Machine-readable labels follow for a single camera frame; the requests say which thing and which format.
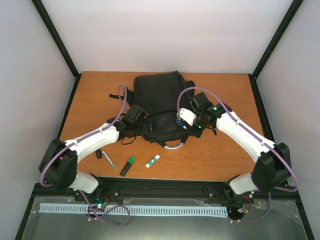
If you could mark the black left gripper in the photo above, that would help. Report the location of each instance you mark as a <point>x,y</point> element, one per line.
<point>147,128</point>

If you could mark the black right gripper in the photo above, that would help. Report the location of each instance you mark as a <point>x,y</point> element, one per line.
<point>197,133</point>

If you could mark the blue whiteboard marker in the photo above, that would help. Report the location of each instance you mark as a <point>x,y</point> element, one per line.
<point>181,124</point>

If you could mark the white glue stick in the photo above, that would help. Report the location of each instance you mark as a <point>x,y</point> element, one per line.
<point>152,161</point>

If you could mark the green highlighter marker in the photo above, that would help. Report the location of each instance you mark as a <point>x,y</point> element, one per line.
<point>127,166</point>

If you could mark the black student backpack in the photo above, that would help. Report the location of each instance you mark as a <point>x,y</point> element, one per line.
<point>161,97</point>

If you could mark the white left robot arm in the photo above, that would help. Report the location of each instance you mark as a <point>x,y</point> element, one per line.
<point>59,165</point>

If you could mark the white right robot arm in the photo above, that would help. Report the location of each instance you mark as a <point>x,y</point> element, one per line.
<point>272,161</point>

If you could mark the silver pen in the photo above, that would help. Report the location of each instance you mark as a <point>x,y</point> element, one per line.
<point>110,161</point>

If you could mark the pink highlighter marker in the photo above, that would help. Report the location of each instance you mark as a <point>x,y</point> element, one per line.
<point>98,154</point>

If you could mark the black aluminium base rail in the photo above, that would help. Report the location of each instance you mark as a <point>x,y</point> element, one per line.
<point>116,190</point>

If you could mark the light blue cable duct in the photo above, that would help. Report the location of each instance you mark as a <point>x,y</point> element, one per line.
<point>136,210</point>

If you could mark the right black frame post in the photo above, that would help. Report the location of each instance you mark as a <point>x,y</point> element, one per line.
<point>277,36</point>

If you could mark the black frame post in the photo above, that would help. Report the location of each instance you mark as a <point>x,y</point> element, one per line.
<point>50,26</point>
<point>277,36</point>

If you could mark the left black frame post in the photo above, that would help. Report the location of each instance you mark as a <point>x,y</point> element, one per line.
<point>50,26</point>

